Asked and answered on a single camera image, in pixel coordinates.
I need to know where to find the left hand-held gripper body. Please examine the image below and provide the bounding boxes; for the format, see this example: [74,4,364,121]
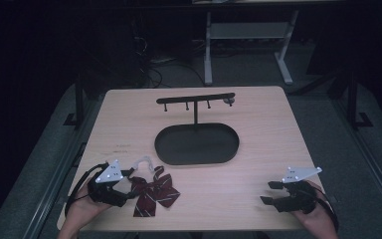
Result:
[87,159,129,208]

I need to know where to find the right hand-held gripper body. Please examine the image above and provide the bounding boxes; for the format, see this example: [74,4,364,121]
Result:
[273,166,323,215]

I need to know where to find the dark red striped bow tie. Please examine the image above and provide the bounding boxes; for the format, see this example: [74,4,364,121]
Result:
[128,155,182,218]

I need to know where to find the person's right hand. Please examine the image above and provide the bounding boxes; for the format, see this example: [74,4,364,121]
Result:
[290,180,340,234]

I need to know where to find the person's left hand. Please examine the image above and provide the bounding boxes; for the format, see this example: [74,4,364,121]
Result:
[65,182,113,232]

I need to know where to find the black hook stand with tray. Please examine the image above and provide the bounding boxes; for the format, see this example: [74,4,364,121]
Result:
[154,92,241,166]

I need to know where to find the black metal stand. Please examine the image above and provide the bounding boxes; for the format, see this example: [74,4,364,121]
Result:
[345,70,374,129]
[63,73,88,129]

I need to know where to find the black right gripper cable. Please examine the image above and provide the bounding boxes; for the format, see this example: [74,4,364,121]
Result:
[309,185,340,233]

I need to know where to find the grey metal rail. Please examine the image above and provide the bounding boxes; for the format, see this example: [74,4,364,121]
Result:
[330,99,382,218]
[21,99,96,239]

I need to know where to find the black floor cables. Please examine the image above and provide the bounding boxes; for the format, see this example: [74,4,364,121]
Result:
[133,35,207,90]

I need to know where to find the white metal table frame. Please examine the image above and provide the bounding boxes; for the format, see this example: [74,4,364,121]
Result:
[203,9,300,87]

